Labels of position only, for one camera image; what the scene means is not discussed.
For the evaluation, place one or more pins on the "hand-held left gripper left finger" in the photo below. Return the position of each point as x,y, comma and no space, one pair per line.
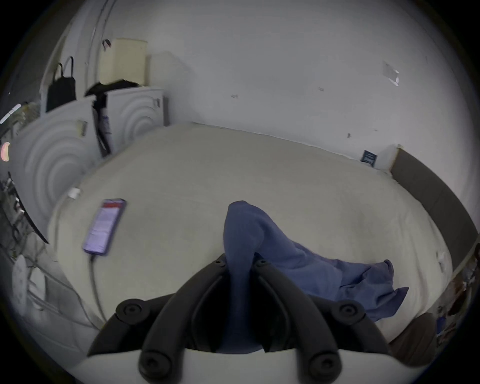
165,330

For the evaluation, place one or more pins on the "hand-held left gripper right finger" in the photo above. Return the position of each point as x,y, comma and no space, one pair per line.
318,326

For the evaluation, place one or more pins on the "blue shirt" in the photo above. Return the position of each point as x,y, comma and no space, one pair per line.
300,270

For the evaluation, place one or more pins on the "smartphone with lit screen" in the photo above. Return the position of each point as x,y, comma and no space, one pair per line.
104,226

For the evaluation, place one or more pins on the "bed with beige sheet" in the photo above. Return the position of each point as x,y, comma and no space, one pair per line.
210,180

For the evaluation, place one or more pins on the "white charger plug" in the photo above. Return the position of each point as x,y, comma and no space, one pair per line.
74,193

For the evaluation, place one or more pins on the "dark grey padded headboard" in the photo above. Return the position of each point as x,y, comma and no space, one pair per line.
435,195

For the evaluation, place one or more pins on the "small dark blue card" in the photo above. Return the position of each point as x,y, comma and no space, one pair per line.
368,156

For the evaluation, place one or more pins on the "black garment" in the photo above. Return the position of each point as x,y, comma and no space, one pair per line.
103,112

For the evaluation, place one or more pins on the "black tote bag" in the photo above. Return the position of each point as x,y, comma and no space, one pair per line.
62,90

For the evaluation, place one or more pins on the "cream cardboard box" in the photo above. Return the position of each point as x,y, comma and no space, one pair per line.
123,62

